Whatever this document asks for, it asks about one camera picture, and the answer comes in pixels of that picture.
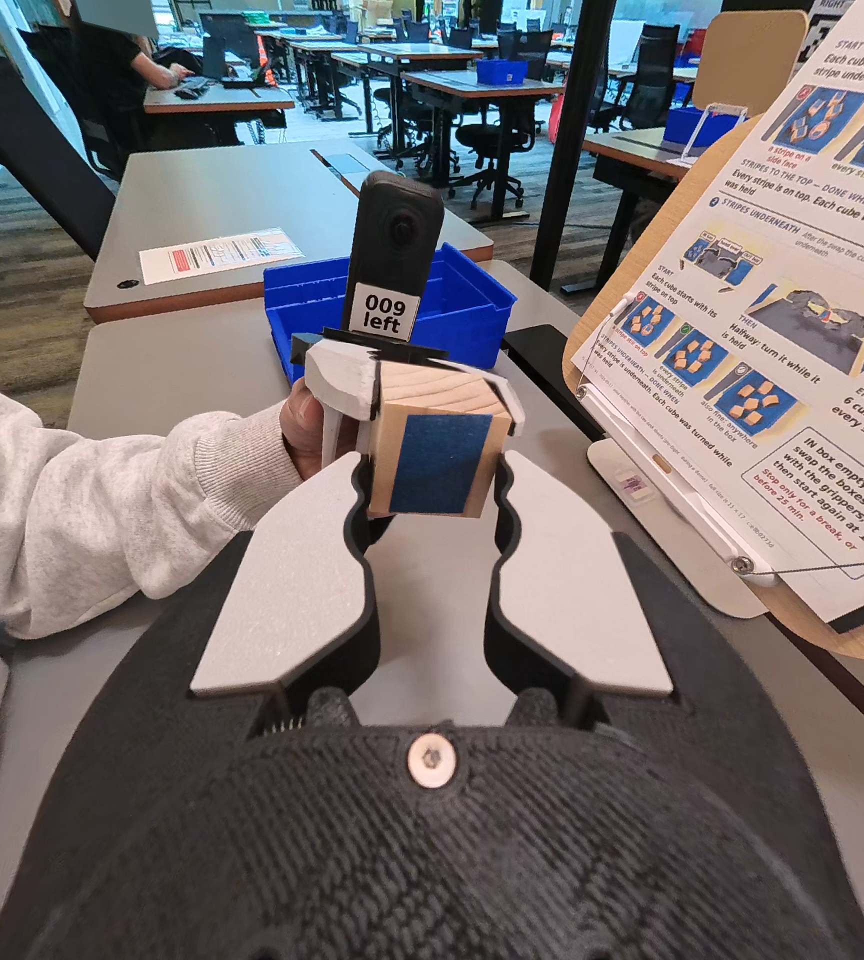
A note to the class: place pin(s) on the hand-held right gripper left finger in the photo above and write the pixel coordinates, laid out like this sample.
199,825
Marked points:
282,600

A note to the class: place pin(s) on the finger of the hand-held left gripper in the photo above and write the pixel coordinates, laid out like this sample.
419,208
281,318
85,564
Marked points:
342,382
514,412

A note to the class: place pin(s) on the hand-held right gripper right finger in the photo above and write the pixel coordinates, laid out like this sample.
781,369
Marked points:
582,600

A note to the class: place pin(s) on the printed instruction page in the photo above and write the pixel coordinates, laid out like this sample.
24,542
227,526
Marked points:
814,300

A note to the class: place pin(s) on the blue plastic storage bin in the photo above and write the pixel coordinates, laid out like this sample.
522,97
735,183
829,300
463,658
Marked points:
683,127
501,71
462,307

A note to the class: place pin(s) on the black pole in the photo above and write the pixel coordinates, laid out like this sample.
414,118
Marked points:
574,150

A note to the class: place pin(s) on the person's left forearm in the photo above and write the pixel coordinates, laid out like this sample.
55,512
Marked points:
102,487

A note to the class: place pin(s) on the wooden document stand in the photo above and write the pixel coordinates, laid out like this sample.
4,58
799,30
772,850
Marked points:
747,67

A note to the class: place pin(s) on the person's left hand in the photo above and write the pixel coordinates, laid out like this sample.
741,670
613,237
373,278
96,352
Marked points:
301,427

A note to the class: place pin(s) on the laminated instruction sheet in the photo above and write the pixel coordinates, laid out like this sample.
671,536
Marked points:
222,259

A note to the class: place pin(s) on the grey desk brown edge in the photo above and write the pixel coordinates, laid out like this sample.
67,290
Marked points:
214,101
477,82
252,195

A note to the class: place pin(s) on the black flat panel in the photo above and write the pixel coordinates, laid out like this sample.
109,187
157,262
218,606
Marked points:
544,367

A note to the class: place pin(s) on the blue-striped wooden cube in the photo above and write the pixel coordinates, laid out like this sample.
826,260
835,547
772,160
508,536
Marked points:
439,465

